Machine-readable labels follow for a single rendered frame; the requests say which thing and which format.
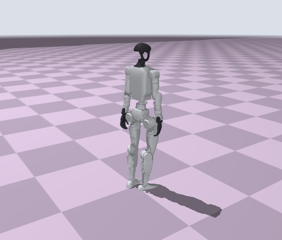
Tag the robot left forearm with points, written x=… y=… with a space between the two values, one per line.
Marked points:
x=126 y=102

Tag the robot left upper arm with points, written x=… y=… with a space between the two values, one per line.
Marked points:
x=127 y=80

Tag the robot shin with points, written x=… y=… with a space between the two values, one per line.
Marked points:
x=146 y=167
x=132 y=160

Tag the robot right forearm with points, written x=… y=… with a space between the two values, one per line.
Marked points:
x=157 y=106

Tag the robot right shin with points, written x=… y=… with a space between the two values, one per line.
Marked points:
x=146 y=167

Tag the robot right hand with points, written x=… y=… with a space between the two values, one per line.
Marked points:
x=159 y=125

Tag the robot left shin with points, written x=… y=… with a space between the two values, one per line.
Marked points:
x=132 y=160

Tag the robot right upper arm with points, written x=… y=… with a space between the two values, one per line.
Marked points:
x=154 y=76

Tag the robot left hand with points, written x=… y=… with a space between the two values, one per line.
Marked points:
x=123 y=120

